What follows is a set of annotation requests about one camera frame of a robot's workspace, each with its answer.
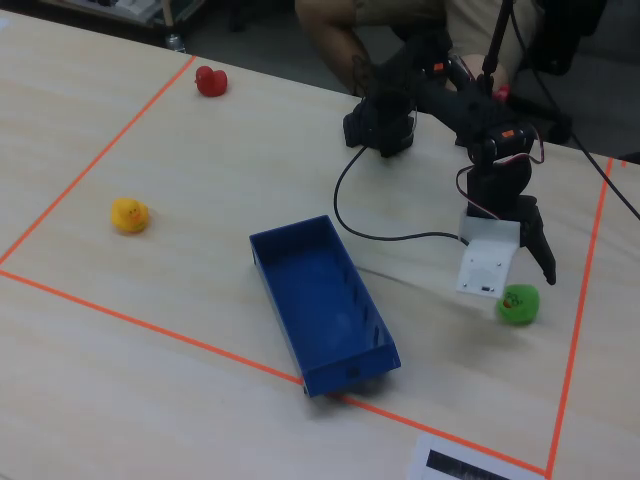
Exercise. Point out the white printed paper sheet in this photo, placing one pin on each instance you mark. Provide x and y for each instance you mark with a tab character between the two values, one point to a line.
425	460

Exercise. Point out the red rubber duck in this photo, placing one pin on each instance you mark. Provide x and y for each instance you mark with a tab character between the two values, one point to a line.
211	81

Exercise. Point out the black stand pole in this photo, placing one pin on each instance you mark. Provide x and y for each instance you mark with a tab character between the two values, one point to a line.
497	40

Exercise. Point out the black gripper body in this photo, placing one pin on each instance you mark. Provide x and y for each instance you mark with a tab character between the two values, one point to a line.
526	220

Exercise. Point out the blue plastic box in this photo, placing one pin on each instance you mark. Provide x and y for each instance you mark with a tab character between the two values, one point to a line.
315	305

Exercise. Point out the green rubber duck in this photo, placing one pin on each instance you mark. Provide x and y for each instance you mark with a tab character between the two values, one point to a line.
520	305

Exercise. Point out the orange tape line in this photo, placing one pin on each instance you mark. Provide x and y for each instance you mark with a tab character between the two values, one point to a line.
200	340
100	155
580	320

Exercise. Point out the yellow rubber duck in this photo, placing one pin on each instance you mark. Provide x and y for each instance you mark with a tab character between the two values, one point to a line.
130	216

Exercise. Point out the tattooed person forearm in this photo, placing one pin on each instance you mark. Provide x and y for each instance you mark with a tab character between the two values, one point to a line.
330	40

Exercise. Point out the beige shirt torso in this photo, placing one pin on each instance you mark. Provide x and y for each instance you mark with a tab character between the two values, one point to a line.
475	25

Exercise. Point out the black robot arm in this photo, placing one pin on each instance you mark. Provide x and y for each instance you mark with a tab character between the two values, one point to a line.
450	95

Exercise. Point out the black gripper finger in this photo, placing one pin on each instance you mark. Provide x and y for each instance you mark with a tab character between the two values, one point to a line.
540	245

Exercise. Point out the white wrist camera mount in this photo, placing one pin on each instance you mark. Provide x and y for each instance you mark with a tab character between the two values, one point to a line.
487	255

